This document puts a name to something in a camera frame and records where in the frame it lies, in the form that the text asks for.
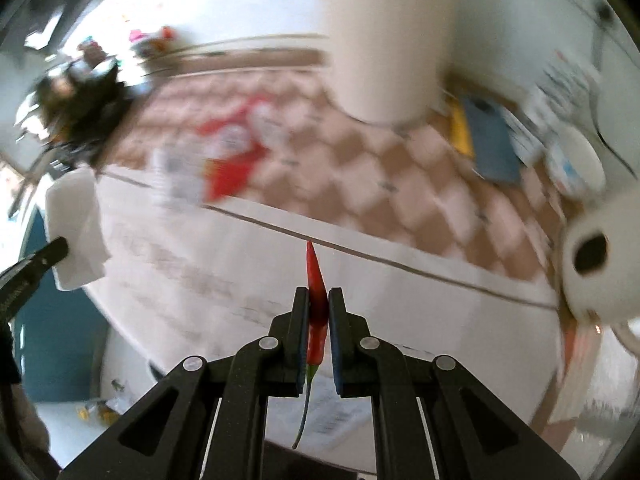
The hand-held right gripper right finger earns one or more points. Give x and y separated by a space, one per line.
336 345

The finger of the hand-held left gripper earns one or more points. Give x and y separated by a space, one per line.
30 270

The red snack packet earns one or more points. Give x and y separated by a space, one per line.
235 160

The white bowl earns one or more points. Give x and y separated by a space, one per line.
577 162

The black frying pan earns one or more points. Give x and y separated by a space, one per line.
80 110

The white printed sachet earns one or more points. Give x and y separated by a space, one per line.
332 417

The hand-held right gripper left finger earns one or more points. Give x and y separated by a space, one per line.
303 345

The small white card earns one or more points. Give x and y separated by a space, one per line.
525 135

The blue smartphone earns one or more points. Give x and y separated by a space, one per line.
492 142

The yellow flat packet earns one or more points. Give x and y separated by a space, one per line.
461 127

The row of colourful wall hooks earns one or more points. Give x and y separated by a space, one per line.
135 40

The teal cabinet door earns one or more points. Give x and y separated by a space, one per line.
55 335

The clear plastic wrapper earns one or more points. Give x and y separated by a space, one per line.
177 175

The chequered tablecloth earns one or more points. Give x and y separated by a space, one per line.
380 300

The red chilli pepper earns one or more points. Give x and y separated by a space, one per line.
314 270

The white electric kettle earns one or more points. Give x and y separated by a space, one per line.
600 270

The cream chopstick holder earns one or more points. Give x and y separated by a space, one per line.
390 45

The white tissue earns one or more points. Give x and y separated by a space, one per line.
75 210

